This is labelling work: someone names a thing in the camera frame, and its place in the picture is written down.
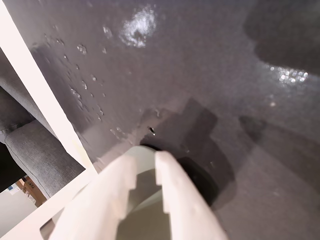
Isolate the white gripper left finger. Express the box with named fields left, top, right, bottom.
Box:
left=48, top=154, right=138, bottom=240

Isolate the grey fabric sofa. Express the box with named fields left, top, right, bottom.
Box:
left=0, top=47, right=87, bottom=200

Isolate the black glossy table mat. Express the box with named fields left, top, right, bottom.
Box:
left=4, top=0, right=320, bottom=240

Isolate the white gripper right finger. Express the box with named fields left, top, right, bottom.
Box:
left=154, top=150, right=229, bottom=240

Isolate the brown cardboard box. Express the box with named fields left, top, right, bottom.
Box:
left=16, top=176, right=48, bottom=208

